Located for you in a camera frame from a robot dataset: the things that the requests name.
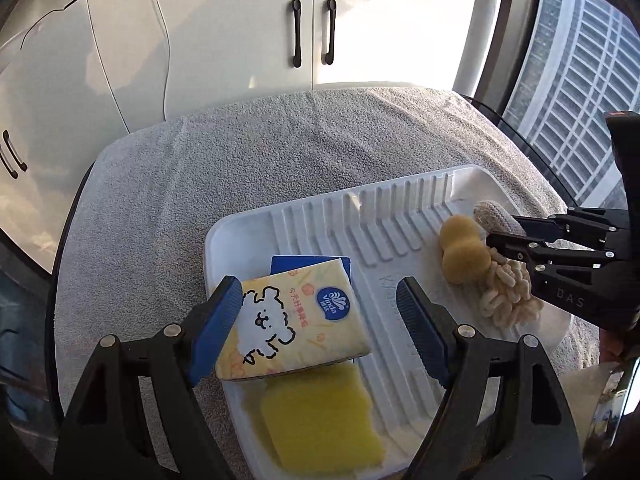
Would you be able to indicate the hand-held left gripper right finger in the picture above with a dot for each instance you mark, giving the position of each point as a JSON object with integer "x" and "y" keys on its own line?
{"x": 420, "y": 330}

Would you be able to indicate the egg-shaped yellow sponge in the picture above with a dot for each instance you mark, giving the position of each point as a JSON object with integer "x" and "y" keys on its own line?
{"x": 460, "y": 255}

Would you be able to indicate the beige knitted pad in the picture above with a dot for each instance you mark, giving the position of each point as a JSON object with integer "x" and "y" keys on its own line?
{"x": 492, "y": 217}

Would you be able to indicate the white ribbed plastic tray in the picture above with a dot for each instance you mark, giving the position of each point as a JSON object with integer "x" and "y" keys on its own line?
{"x": 390, "y": 240}

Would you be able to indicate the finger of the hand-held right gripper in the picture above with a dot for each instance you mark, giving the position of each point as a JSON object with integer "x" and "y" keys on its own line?
{"x": 575, "y": 222}
{"x": 510, "y": 247}

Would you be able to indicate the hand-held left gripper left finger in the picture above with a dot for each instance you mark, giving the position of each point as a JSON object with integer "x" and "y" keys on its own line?
{"x": 215, "y": 330}

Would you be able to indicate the yellow rectangular sponge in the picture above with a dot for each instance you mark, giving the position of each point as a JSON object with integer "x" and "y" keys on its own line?
{"x": 315, "y": 420}

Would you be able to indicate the glass table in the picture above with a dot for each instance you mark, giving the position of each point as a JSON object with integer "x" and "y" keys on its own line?
{"x": 51, "y": 310}

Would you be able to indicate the white lidded mug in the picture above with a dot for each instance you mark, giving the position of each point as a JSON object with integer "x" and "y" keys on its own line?
{"x": 595, "y": 385}

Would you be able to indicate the blue tissue pack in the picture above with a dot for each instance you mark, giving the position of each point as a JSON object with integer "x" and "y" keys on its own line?
{"x": 295, "y": 266}

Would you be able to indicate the high-rise building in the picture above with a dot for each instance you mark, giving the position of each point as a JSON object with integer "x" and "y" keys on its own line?
{"x": 575, "y": 85}

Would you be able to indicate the white cabinet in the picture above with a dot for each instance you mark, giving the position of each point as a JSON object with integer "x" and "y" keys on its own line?
{"x": 225, "y": 20}

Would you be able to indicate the dark window frame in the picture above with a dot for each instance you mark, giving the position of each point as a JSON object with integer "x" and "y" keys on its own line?
{"x": 510, "y": 35}

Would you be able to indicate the yellow tissue pack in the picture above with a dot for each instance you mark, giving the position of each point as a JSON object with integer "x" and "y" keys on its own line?
{"x": 300, "y": 330}

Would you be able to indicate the beige chenille duster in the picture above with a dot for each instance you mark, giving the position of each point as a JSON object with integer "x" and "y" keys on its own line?
{"x": 505, "y": 300}

